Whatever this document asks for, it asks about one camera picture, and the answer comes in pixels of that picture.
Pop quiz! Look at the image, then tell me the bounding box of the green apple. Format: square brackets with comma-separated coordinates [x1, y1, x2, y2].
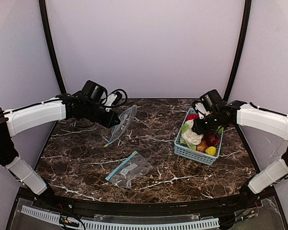
[217, 126, 224, 135]

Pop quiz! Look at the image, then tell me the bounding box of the dark red pomegranate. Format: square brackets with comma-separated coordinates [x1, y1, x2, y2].
[204, 132, 221, 147]

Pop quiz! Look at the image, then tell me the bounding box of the pink red apple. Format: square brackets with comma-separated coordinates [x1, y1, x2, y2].
[185, 114, 199, 122]

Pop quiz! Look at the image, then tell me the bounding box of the left black frame post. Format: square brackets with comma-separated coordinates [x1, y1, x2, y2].
[38, 0, 67, 94]

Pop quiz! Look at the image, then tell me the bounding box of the black frame post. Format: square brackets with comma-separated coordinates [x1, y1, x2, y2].
[223, 0, 252, 102]
[38, 0, 67, 94]

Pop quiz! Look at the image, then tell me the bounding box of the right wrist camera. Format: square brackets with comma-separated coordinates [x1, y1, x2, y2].
[192, 99, 210, 119]

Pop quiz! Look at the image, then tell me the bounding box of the white slotted cable duct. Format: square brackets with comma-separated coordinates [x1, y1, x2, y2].
[21, 205, 220, 230]

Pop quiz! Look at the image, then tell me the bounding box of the light blue plastic basket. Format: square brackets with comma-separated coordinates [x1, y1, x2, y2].
[174, 108, 224, 165]

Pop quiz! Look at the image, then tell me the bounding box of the white cauliflower toy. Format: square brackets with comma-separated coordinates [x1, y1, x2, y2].
[180, 120, 204, 150]

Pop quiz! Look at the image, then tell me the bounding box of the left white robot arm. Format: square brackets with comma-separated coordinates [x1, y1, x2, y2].
[0, 80, 128, 196]

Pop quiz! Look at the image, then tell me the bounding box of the clear zip bag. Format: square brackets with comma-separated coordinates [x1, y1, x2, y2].
[104, 105, 138, 148]
[105, 151, 153, 189]

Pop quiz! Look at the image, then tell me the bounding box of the right black frame post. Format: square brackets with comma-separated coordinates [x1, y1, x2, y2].
[223, 0, 252, 102]

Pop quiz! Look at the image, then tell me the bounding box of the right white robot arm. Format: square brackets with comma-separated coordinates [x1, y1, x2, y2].
[192, 90, 288, 195]

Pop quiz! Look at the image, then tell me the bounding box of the yellow lemon toy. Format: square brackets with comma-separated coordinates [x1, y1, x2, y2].
[205, 146, 217, 156]

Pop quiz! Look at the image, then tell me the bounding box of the orange brown potato toy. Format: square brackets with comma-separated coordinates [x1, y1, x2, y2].
[196, 139, 209, 153]

